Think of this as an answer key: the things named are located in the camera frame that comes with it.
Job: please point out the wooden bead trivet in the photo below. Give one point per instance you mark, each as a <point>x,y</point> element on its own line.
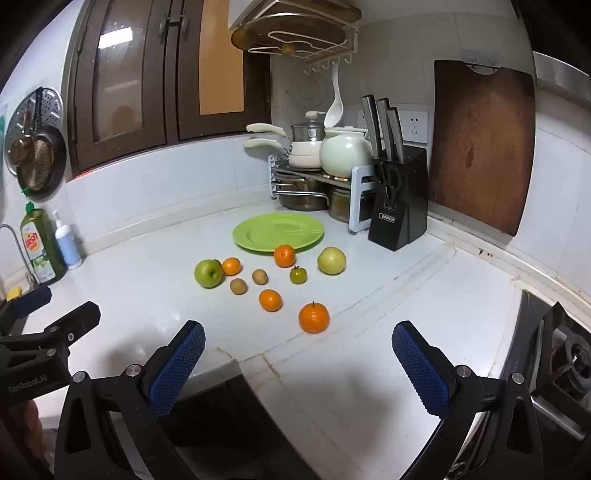
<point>339,177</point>

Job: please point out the grey pot rack shelf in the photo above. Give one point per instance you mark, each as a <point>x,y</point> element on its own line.
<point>358,203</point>

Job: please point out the cutting board wall hook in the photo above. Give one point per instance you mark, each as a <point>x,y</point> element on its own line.
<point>482,64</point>

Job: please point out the brown framed window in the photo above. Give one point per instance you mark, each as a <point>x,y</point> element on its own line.
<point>152,83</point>

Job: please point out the brown wooden cutting board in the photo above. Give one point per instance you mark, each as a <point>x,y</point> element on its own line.
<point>482,147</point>

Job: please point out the yellow sponge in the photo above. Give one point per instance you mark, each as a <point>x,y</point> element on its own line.
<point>14,293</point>

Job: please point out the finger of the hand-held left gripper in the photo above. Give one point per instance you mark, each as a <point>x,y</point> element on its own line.
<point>76,318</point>
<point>30,299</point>

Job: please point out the steel pot with glass lid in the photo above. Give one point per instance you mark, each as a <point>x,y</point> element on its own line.
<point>307,131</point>

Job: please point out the small orange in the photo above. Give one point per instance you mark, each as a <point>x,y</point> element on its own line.
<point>232,266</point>

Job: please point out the copper mesh strainer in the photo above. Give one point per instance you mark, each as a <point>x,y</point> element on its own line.
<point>34,159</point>

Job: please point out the black knife block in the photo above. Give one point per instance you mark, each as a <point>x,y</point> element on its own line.
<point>408,203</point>

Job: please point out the gas stove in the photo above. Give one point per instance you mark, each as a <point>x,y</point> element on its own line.
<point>561,350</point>

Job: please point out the white pump bottle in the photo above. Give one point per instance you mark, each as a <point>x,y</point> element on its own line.
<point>68,249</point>

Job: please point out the black frying pan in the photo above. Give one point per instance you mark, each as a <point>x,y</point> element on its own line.
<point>57,161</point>

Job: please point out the steel faucet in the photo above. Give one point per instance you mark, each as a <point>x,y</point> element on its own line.
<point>16,240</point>

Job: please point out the black kitchen scissors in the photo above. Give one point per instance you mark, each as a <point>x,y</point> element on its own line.
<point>390,182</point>

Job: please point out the orange with stem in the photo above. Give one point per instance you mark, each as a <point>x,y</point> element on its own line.
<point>314,318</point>

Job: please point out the green apple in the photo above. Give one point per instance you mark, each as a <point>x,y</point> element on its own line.
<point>207,274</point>

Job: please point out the person's left hand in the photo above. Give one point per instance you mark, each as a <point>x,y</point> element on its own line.
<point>25,429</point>

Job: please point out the white wall socket panel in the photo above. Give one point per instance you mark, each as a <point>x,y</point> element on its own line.
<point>418,125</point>

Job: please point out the white ladle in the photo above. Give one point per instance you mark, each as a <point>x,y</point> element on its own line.
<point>333,110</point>

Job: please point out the green plate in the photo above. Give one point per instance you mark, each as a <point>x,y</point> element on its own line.
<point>277,230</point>

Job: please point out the green tomato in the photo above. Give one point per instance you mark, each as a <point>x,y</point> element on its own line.
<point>298,275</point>

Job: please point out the yellow-green apple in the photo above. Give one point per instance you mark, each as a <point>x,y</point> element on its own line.
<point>331,261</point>

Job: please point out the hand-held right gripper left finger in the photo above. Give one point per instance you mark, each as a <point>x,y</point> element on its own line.
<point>178,364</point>

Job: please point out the white ceramic pot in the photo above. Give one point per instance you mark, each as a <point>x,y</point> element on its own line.
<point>344,152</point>

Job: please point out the brown kiwi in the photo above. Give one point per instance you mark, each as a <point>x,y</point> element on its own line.
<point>238,286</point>
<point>260,276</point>

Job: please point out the green dish soap bottle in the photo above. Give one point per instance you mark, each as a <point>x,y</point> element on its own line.
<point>39,244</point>

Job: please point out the range hood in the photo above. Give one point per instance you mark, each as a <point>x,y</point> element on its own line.
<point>563,74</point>

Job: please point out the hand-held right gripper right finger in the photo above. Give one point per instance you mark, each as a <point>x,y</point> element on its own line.
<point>422,369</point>

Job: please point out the metal steamer plate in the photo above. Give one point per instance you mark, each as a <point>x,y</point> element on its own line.
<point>46,104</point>

